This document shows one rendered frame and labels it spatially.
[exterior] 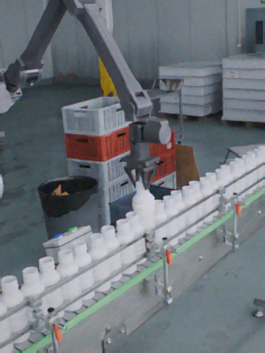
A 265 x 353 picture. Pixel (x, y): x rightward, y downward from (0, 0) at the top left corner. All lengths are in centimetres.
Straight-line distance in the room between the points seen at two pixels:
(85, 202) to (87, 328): 208
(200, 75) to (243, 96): 94
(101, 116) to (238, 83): 464
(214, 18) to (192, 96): 449
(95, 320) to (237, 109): 708
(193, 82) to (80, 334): 763
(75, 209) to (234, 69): 534
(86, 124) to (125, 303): 263
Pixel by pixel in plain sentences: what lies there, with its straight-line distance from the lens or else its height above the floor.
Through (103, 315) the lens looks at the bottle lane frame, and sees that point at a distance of 135.
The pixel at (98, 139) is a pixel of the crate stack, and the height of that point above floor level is 85.
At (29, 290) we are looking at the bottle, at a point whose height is 112.
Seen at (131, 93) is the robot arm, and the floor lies 153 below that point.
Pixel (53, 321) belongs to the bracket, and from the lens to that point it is 112.
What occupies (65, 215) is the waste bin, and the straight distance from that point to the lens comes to 332.
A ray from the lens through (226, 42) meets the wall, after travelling 1271.
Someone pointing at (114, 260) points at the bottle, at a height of 107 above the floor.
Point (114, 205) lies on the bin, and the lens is 213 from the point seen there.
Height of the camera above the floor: 171
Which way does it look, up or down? 17 degrees down
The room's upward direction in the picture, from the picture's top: 3 degrees counter-clockwise
